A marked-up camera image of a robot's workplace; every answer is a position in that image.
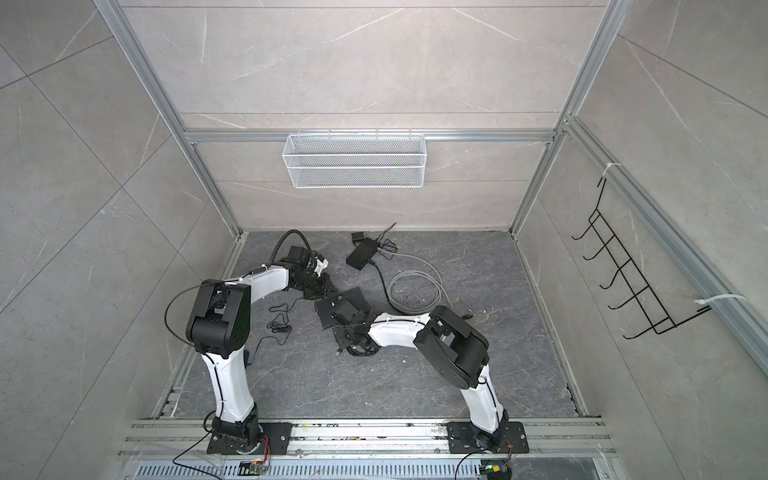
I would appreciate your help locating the dark grey network switch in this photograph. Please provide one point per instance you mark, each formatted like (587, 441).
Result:
(348, 308)

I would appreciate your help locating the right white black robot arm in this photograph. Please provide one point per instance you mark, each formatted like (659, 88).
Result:
(454, 348)

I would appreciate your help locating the aluminium mounting rail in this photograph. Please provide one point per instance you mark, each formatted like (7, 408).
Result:
(384, 438)

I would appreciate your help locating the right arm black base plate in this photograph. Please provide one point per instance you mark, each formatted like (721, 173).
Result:
(464, 437)

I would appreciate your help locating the black wire hook rack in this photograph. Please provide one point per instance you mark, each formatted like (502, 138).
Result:
(657, 318)

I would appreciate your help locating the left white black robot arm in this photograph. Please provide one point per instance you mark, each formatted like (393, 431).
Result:
(219, 326)

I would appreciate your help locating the black power adapter with cable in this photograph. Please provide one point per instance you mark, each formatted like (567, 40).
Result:
(386, 247)

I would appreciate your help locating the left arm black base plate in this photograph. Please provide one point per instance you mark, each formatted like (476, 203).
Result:
(250, 439)

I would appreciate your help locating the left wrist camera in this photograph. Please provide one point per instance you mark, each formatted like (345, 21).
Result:
(317, 264)

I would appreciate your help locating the white wire mesh basket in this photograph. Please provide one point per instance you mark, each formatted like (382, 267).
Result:
(336, 160)

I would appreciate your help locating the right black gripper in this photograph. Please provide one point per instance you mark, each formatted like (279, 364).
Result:
(342, 341)

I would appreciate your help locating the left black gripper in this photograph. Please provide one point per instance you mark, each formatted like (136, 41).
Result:
(328, 282)

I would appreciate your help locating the ribbed black network switch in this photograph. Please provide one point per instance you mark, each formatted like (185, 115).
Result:
(363, 253)

